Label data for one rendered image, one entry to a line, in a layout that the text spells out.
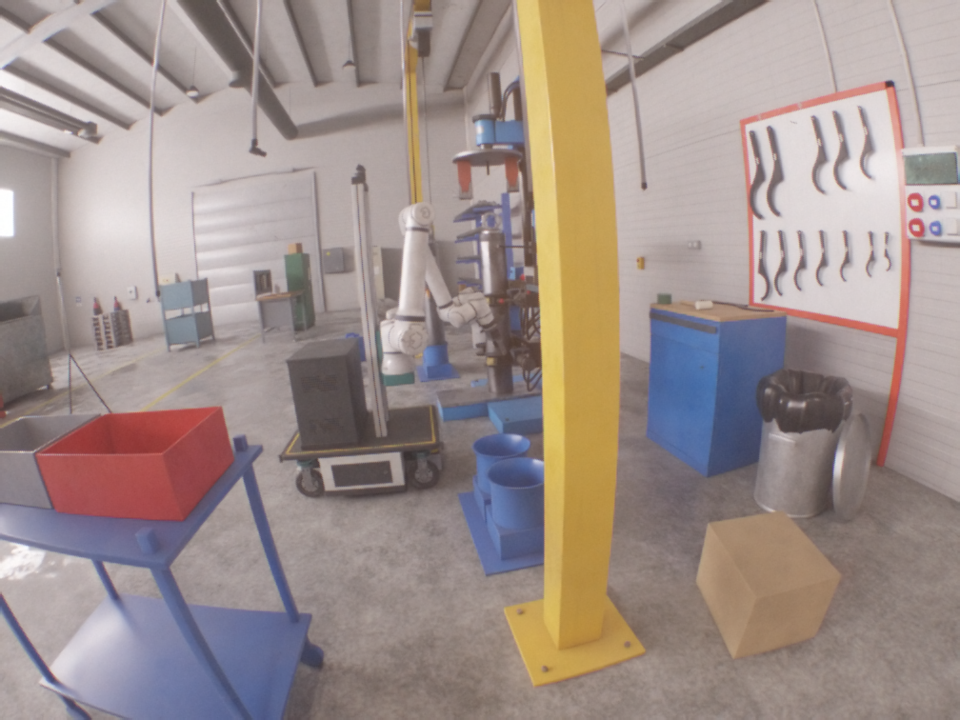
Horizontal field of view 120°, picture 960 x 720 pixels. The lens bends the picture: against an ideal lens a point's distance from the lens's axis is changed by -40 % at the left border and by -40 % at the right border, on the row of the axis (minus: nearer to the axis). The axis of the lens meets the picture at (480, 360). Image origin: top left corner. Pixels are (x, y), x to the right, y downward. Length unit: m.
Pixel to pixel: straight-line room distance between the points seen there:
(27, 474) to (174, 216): 14.94
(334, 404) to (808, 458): 2.44
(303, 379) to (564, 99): 1.93
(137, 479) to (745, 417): 2.79
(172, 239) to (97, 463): 15.03
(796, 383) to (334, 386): 2.49
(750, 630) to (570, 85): 1.66
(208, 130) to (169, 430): 15.09
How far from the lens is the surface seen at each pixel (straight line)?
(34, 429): 1.70
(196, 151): 16.08
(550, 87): 1.16
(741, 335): 2.66
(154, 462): 0.96
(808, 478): 2.43
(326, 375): 2.48
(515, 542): 2.03
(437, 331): 4.97
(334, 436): 2.59
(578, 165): 1.12
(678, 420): 2.96
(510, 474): 2.14
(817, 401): 2.26
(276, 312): 9.13
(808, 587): 1.65
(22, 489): 1.35
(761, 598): 1.55
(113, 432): 1.41
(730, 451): 2.87
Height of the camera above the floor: 1.29
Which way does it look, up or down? 13 degrees down
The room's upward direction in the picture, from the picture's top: 4 degrees counter-clockwise
